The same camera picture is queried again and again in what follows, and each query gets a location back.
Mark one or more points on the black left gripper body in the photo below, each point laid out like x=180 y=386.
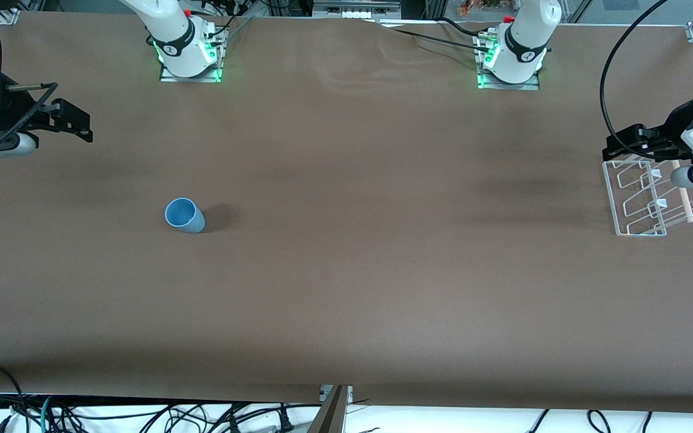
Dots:
x=666 y=132

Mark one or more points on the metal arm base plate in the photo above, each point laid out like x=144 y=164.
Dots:
x=190 y=79
x=509 y=86

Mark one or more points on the blue plastic cup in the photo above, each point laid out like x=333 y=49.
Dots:
x=184 y=215

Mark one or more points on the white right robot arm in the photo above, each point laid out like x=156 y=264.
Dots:
x=169 y=24

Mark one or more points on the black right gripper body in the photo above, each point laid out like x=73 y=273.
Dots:
x=14 y=109

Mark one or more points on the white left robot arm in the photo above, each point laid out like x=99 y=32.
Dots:
x=527 y=36

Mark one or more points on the white power strip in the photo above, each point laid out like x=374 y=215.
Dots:
x=355 y=12

